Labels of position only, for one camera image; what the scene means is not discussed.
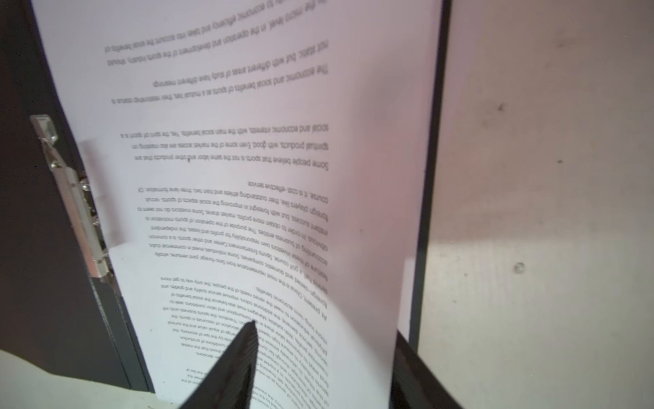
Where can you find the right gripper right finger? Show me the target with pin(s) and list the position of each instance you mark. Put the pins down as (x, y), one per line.
(413, 384)

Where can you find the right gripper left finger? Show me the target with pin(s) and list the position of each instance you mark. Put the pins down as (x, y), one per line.
(230, 382)

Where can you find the orange and black folder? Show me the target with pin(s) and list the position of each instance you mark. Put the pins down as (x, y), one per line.
(53, 313)

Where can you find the printed paper sheet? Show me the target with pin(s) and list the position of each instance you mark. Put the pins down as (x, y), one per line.
(255, 160)

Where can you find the metal folder clip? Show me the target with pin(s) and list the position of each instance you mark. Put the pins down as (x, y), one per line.
(75, 194)

